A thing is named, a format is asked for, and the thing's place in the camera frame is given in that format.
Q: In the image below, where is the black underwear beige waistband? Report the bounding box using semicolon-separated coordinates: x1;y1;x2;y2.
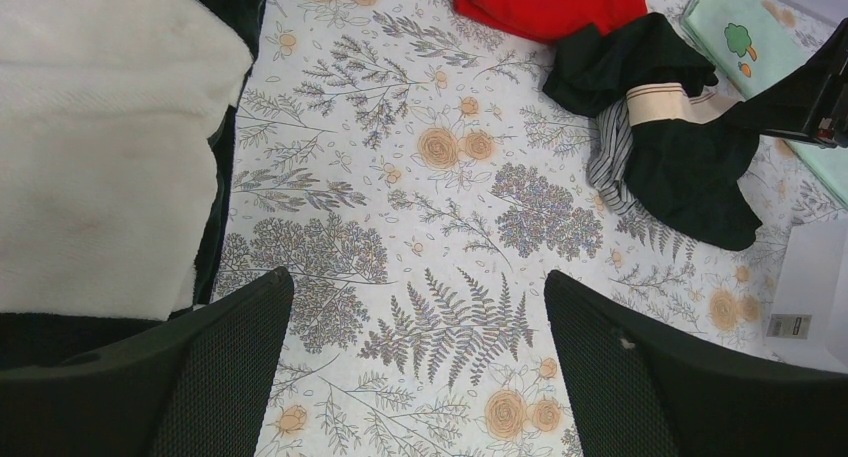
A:
623;76;823;253

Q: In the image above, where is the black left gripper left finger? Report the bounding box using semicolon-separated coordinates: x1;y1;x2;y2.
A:
1;267;294;456

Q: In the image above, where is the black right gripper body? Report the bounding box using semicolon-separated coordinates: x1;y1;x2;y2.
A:
762;20;847;148

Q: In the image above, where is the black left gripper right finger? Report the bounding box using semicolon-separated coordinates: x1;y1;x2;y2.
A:
544;270;847;456

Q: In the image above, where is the clear plastic organizer box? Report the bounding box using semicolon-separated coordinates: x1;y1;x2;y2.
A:
764;219;847;374

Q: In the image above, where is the red folded cloth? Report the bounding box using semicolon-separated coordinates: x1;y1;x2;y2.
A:
452;0;648;44

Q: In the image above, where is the grey striped underwear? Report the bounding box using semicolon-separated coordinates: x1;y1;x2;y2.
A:
587;100;637;215

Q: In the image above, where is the black crumpled garment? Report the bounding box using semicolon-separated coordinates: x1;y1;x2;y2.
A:
542;13;718;118

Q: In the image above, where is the floral table cloth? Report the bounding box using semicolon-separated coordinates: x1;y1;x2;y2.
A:
214;0;846;456

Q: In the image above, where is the black white checkered blanket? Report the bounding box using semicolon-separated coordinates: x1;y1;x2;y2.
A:
1;0;266;369

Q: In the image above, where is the mint green printed cloth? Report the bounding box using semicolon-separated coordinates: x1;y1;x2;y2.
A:
681;0;847;203

